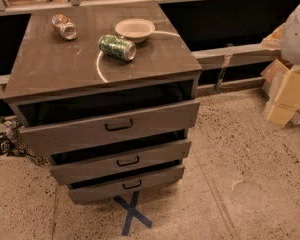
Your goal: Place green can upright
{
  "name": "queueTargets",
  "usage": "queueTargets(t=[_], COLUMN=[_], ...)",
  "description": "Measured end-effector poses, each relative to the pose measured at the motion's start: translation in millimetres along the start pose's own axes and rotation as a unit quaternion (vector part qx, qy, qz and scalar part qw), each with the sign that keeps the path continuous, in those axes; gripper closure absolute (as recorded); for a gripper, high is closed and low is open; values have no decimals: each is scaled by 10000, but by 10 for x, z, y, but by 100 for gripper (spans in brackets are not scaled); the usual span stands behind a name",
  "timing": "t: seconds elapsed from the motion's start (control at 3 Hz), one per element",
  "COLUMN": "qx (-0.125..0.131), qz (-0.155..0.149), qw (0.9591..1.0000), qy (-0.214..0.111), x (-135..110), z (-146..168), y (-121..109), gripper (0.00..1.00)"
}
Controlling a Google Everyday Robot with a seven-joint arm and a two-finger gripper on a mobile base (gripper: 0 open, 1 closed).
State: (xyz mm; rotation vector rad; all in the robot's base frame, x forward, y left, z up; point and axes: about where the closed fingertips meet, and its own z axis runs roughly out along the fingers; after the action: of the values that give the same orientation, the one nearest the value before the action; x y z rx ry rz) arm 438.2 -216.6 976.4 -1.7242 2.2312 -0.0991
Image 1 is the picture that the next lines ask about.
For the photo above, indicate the top grey drawer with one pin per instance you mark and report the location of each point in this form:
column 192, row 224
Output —
column 86, row 133

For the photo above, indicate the grey drawer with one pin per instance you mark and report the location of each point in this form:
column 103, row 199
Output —
column 121, row 162
column 86, row 133
column 126, row 185

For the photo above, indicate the metal railing beam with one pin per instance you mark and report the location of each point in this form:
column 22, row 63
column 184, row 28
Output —
column 234, row 56

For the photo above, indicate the cardboard box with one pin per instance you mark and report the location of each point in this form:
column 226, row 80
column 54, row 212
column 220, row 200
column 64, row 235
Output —
column 284, row 99

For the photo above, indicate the blue tape cross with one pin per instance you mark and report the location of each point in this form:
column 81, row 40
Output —
column 132, row 212

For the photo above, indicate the green soda can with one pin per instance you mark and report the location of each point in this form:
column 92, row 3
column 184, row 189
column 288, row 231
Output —
column 117, row 47

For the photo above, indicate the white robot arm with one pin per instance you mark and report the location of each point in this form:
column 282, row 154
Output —
column 290, row 41

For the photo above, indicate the white paper bowl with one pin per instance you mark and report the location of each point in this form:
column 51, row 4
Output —
column 136, row 30

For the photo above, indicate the middle grey drawer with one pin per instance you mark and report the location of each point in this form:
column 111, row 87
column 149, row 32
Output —
column 121, row 162

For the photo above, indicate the wire basket with clutter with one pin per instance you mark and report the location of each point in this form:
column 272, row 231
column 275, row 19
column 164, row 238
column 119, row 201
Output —
column 12, row 144

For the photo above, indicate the orange silver soda can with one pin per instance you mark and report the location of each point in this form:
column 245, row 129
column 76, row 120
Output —
column 64, row 26

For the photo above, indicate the bottom grey drawer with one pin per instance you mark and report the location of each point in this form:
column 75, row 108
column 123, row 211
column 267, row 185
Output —
column 126, row 185

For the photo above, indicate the grey drawer cabinet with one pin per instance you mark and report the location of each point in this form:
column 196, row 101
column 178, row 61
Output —
column 54, row 81

